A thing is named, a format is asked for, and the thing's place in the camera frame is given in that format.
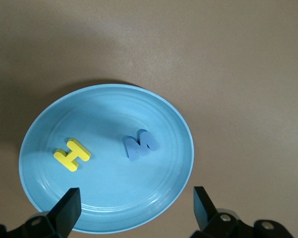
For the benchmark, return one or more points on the blue plate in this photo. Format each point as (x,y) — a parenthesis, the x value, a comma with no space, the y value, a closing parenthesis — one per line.
(109,119)

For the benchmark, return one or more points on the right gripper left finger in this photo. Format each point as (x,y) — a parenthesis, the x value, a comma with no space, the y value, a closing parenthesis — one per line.
(67,210)

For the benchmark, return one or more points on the blue foam uppercase M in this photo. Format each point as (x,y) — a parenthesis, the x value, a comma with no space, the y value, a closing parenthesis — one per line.
(139,146)

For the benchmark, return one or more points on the yellow foam letter H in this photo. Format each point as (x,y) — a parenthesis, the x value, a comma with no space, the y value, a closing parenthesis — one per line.
(72,155)

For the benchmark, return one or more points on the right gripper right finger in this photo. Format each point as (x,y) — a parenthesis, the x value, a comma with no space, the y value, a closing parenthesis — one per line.
(204,213)

